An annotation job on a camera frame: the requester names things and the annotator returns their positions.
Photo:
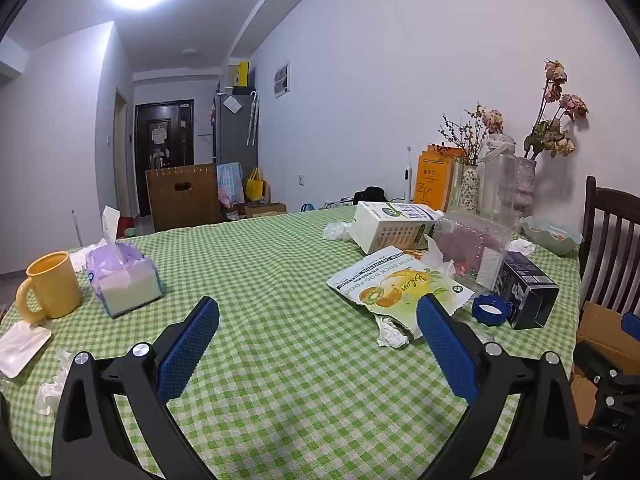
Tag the white green book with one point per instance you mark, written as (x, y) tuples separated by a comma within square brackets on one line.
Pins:
[(457, 185)]

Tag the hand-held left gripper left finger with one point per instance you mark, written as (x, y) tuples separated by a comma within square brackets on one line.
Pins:
[(190, 350)]

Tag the yellow mug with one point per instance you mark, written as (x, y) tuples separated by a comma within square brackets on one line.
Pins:
[(52, 285)]

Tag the dark entrance door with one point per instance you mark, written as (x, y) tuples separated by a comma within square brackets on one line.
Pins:
[(162, 145)]

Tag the white plastic tray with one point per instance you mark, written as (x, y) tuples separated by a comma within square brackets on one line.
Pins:
[(20, 347)]

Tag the white green milk carton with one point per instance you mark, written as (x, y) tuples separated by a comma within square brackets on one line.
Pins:
[(390, 230)]

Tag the black bag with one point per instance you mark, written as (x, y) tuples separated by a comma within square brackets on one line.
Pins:
[(370, 195)]

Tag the clear plastic clamshell box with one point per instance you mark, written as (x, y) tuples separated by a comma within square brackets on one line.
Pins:
[(470, 245)]

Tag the white electric toothbrush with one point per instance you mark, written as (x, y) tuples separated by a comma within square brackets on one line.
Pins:
[(406, 175)]

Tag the white folded umbrella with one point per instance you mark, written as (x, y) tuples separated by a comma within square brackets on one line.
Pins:
[(252, 120)]

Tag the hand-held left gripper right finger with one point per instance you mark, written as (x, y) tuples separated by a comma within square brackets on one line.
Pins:
[(445, 345)]

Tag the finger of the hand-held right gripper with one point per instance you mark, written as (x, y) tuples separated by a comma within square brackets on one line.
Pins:
[(631, 325)]

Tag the orange book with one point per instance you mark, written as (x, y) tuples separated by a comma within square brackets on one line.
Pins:
[(432, 180)]

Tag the white green fruit snack bag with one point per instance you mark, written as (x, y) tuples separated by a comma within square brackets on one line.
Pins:
[(395, 285)]

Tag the brown cardboard box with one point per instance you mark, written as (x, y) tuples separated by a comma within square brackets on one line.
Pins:
[(597, 322)]

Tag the purple tissue pack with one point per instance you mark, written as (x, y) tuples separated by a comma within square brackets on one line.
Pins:
[(125, 280)]

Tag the crumpled white plastic bag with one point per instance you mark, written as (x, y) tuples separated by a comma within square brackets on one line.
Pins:
[(337, 231)]

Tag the crumpled white plastic wrap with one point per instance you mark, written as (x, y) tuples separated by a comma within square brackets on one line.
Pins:
[(50, 395)]

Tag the black carton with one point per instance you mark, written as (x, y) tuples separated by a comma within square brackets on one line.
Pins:
[(530, 290)]

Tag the grey refrigerator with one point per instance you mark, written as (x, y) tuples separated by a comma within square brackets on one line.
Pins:
[(232, 135)]

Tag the yellow tote bag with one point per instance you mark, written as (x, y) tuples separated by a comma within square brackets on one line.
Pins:
[(255, 187)]

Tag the dark wooden chair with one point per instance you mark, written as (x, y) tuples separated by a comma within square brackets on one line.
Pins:
[(612, 240)]

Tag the white wall panel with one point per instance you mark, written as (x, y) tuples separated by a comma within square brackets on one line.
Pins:
[(282, 79)]

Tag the pink patterned vase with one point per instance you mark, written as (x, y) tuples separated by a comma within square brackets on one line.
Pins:
[(526, 185)]

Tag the small cardboard box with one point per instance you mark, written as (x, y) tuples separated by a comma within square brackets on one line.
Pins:
[(265, 210)]

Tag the blue patterned gift bag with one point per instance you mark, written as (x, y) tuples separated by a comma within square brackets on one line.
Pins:
[(230, 182)]

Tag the brown wooden chair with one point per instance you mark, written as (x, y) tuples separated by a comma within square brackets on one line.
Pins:
[(182, 195)]

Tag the yellow box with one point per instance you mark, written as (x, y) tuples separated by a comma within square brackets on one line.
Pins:
[(242, 74)]

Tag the light green glass bowl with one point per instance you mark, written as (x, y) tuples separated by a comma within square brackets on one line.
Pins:
[(550, 237)]

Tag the blue bottle cap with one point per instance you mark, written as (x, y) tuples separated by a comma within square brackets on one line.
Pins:
[(487, 312)]

